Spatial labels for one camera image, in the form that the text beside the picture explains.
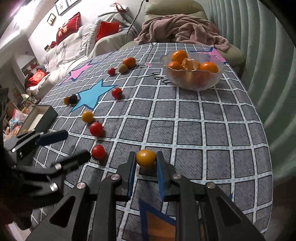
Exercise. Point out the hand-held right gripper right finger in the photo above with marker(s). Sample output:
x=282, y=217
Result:
x=161, y=176

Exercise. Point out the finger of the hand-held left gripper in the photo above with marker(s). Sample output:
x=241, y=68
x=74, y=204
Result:
x=53, y=138
x=74, y=160

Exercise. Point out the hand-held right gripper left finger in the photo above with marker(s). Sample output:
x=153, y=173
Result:
x=132, y=172

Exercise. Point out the yellow cherry tomato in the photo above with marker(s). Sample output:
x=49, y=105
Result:
x=66, y=100
x=87, y=116
x=145, y=158

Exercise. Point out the dark green white box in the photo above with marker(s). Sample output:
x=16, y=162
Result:
x=49, y=118

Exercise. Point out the red cherry tomato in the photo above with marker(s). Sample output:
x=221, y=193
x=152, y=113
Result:
x=116, y=92
x=111, y=71
x=96, y=129
x=98, y=152

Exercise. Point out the pile of snack packets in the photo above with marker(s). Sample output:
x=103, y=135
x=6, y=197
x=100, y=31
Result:
x=17, y=122

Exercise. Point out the dark purple cherry tomato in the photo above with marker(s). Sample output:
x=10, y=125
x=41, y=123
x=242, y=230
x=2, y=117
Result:
x=73, y=98

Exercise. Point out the grey checkered star tablecloth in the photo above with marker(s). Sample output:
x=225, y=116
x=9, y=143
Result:
x=208, y=139

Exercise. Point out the red embroidered cushion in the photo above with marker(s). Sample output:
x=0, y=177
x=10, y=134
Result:
x=37, y=78

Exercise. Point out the white duvet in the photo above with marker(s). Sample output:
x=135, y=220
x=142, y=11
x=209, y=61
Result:
x=69, y=53

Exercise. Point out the small brown kiwi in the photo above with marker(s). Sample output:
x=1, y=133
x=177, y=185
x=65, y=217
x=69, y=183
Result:
x=123, y=68

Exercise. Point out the clear glass bowl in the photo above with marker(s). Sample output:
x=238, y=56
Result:
x=192, y=82

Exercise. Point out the beige covered sofa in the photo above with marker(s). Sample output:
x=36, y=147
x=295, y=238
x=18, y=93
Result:
x=108, y=45

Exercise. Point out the red pillow gold print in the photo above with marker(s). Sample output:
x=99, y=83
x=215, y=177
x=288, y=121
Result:
x=68, y=27

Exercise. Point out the peeled tangerine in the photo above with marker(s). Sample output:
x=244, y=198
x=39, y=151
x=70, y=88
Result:
x=190, y=64

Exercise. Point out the plain red cushion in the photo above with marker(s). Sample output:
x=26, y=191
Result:
x=107, y=30

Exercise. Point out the large orange tangerine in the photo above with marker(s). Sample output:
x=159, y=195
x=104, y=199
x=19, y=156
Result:
x=179, y=55

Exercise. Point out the grey striped blanket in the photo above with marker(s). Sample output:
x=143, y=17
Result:
x=115, y=19

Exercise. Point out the pale green curtain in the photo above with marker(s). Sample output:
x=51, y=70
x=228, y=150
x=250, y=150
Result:
x=259, y=69

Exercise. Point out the pink blanket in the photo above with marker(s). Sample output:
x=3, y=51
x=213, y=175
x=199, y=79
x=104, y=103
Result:
x=180, y=30

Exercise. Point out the green armchair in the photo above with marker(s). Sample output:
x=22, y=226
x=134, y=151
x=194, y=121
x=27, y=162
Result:
x=175, y=7

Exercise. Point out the small picture frame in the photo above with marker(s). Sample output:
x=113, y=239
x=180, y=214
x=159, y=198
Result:
x=51, y=19

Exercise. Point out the large picture frame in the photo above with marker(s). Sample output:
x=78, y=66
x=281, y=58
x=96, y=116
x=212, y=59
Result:
x=72, y=1
x=61, y=6

